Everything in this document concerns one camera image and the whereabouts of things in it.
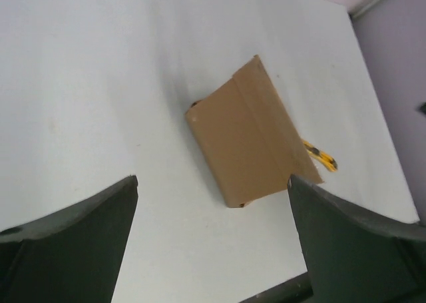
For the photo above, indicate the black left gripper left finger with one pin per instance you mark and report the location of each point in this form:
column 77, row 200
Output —
column 73, row 254

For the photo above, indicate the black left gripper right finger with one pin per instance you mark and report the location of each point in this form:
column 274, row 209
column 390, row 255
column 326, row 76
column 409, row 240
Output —
column 353, row 254

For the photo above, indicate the yellow utility knife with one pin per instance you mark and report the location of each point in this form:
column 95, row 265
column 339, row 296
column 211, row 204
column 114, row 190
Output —
column 325, row 159

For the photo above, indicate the brown cardboard express box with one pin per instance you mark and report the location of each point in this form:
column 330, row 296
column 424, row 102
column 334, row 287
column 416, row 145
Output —
column 248, row 138

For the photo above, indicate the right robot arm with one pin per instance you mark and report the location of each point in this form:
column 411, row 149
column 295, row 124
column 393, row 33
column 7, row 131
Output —
column 422, row 108

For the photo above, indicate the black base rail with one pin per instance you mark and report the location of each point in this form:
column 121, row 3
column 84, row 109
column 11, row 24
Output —
column 295, row 290

